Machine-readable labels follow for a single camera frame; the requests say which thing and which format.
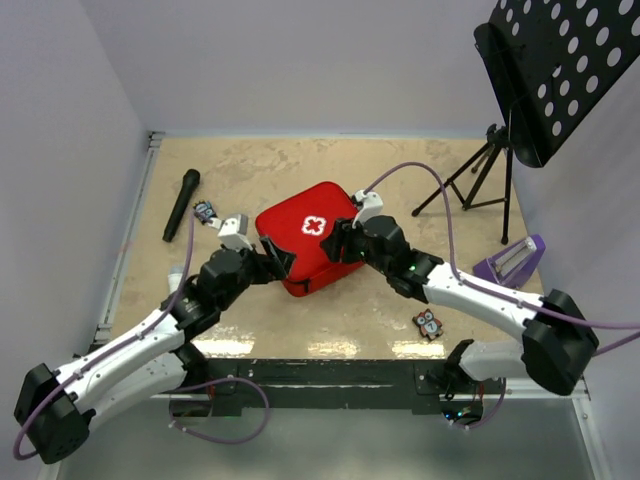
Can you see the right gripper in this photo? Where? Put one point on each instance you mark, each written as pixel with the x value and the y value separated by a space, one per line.
pixel 341 236

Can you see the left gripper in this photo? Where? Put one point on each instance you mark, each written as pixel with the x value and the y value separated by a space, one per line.
pixel 272 267

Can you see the red medicine kit case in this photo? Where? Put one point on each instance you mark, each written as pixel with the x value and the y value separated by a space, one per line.
pixel 298 225

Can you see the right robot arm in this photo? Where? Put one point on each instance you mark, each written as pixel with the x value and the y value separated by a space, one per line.
pixel 550 341

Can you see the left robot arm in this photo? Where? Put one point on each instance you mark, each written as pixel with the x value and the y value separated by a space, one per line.
pixel 58 408

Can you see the white microphone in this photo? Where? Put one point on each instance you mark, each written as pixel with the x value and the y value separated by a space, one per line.
pixel 174 277

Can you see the blue owl toy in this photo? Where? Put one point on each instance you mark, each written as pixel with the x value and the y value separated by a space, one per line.
pixel 204 211

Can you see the brown owl toy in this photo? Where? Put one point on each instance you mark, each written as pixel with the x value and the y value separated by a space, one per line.
pixel 429 327

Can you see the black microphone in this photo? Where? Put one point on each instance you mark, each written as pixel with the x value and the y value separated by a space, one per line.
pixel 190 183

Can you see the purple box device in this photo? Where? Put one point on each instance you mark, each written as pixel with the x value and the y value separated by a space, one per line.
pixel 513 266

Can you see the black music stand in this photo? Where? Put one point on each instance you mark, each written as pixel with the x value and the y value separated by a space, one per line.
pixel 565 75

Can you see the aluminium left rail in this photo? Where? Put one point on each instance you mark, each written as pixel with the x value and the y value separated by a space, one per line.
pixel 106 319

